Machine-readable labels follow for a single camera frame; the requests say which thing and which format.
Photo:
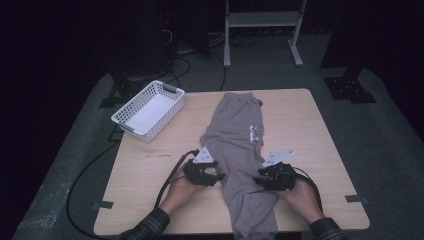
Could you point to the person's right hand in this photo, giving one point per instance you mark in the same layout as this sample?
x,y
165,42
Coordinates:
x,y
303,200

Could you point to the white metal stand frame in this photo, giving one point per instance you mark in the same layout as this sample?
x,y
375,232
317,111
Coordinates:
x,y
261,19

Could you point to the black tape floor marking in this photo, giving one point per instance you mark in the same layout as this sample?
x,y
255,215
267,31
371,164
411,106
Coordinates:
x,y
115,140

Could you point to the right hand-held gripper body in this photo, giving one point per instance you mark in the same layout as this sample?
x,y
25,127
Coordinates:
x,y
280,176

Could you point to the grey tape strip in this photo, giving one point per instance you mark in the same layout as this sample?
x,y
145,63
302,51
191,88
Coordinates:
x,y
102,205
356,199

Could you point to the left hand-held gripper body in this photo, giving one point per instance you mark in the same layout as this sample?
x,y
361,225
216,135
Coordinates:
x,y
198,173

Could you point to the grey pants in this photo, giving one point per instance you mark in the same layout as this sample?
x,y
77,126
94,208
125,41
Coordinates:
x,y
236,133

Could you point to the white plastic basket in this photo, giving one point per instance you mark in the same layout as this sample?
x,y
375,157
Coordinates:
x,y
150,111

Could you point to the black floor stand base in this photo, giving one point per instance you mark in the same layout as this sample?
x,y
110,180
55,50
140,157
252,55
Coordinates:
x,y
348,88
121,93

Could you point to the person's left hand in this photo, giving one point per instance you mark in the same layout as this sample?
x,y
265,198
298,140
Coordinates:
x,y
181,193

